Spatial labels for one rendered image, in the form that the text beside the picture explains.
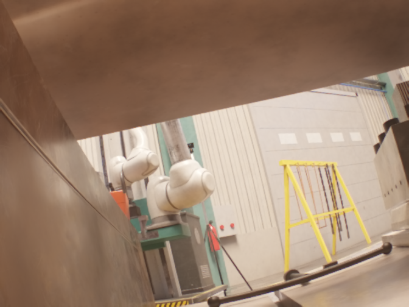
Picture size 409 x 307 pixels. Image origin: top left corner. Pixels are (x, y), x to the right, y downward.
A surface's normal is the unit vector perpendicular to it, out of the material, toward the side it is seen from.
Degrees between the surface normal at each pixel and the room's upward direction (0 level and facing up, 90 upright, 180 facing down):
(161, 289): 90
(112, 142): 90
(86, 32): 180
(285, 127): 90
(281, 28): 180
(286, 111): 90
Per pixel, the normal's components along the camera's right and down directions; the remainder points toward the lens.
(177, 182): -0.59, -0.01
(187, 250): -0.24, -0.25
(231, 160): 0.40, -0.36
